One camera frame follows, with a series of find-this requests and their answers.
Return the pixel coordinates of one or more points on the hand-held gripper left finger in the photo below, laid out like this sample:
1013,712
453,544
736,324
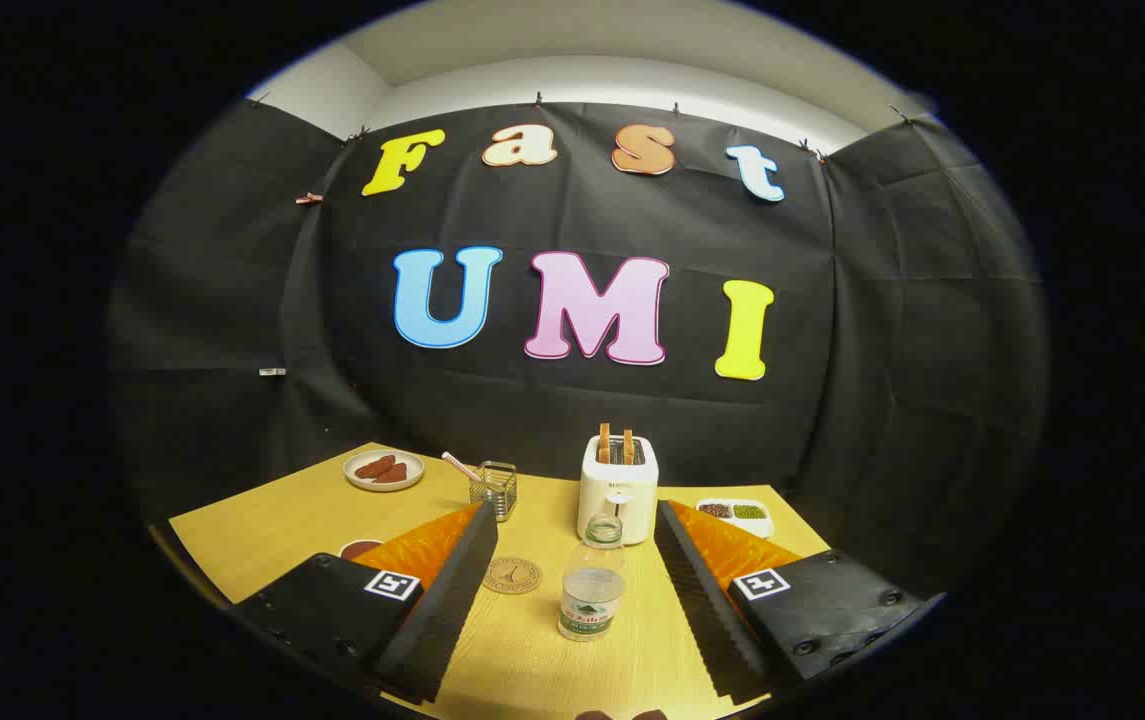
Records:
442,620

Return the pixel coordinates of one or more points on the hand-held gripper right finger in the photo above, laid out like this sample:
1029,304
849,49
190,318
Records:
707,620

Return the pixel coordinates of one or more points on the round cork coaster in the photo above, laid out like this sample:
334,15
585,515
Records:
512,576

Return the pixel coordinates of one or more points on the cream cup with brown inside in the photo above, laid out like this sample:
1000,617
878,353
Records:
360,549

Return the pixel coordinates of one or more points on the clear plastic juice bottle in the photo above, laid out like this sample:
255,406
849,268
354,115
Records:
592,590

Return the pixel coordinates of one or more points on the white divided bean tray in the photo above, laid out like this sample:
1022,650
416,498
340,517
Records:
735,512

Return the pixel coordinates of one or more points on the white round plate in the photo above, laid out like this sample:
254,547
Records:
410,482

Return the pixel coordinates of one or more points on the white toaster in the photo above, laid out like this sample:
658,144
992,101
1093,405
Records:
617,495

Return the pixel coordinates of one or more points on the brown sausage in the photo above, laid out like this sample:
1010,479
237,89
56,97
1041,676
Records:
392,474
374,466

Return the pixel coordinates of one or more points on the red striped straw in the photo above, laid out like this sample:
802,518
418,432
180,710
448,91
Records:
459,465

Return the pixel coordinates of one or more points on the wooden table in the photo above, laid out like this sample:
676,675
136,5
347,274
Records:
282,520

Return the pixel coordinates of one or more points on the bread slice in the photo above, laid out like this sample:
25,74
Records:
604,442
628,446

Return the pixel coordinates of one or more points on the black backdrop cloth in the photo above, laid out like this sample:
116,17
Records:
582,410

